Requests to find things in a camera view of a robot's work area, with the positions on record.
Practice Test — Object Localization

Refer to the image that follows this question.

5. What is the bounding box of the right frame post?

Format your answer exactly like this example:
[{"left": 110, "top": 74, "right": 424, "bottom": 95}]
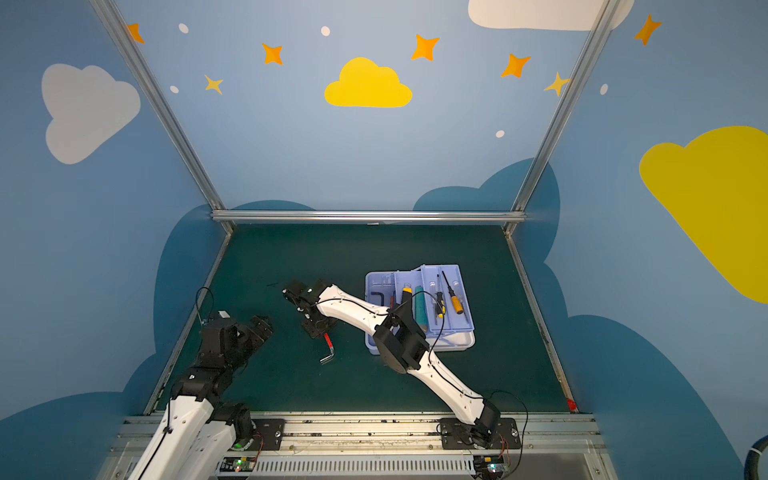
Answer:
[{"left": 504, "top": 0, "right": 622, "bottom": 239}]

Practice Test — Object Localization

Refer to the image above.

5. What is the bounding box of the orange handled screwdriver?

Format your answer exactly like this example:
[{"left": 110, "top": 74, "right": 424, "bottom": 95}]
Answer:
[{"left": 442, "top": 272, "right": 464, "bottom": 315}]

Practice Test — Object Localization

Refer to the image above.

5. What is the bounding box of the right controller board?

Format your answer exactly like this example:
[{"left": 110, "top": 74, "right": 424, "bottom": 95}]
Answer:
[{"left": 472, "top": 456, "right": 506, "bottom": 480}]

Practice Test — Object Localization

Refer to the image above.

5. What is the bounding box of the frame post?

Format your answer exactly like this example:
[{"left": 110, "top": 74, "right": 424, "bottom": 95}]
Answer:
[
  {"left": 90, "top": 0, "right": 225, "bottom": 213},
  {"left": 504, "top": 0, "right": 622, "bottom": 239}
]

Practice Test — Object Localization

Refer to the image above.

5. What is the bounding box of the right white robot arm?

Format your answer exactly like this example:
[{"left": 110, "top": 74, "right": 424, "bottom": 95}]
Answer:
[{"left": 282, "top": 280, "right": 501, "bottom": 448}]

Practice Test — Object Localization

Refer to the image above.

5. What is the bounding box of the white blue tool box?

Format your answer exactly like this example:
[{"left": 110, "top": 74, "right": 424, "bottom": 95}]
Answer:
[{"left": 364, "top": 264, "right": 475, "bottom": 352}]

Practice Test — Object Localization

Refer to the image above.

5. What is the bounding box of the left frame post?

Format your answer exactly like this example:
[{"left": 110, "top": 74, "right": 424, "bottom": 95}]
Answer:
[{"left": 90, "top": 0, "right": 225, "bottom": 213}]

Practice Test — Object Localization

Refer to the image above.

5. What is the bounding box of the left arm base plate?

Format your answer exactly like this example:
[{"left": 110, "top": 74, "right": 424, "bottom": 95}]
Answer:
[{"left": 232, "top": 418, "right": 286, "bottom": 452}]

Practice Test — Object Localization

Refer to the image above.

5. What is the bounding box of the controller board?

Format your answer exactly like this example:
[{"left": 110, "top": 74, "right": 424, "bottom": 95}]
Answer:
[
  {"left": 218, "top": 457, "right": 257, "bottom": 474},
  {"left": 472, "top": 456, "right": 506, "bottom": 480}
]

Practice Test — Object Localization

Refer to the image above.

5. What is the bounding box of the silver hex key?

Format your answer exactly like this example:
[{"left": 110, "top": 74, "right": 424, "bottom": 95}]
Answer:
[{"left": 367, "top": 291, "right": 385, "bottom": 306}]

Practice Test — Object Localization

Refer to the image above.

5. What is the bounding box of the left controller board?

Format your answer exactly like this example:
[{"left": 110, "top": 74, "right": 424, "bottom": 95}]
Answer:
[{"left": 218, "top": 457, "right": 257, "bottom": 474}]

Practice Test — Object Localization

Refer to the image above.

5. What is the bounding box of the teal utility knife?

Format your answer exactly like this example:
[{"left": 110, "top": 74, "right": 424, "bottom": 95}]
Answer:
[{"left": 412, "top": 286, "right": 428, "bottom": 332}]

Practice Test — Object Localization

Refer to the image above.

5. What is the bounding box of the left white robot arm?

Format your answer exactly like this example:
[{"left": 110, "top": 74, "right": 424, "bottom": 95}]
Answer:
[{"left": 130, "top": 315, "right": 274, "bottom": 479}]

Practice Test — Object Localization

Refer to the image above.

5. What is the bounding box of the back horizontal frame bar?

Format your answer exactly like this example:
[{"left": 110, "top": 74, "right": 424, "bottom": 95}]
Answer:
[{"left": 211, "top": 210, "right": 526, "bottom": 224}]

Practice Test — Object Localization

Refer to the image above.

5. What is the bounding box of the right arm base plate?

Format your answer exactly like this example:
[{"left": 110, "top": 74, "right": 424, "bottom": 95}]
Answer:
[{"left": 436, "top": 418, "right": 522, "bottom": 450}]

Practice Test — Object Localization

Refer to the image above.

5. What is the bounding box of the yellow black small screwdriver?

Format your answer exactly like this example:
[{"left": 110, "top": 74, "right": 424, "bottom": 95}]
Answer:
[{"left": 435, "top": 291, "right": 446, "bottom": 319}]

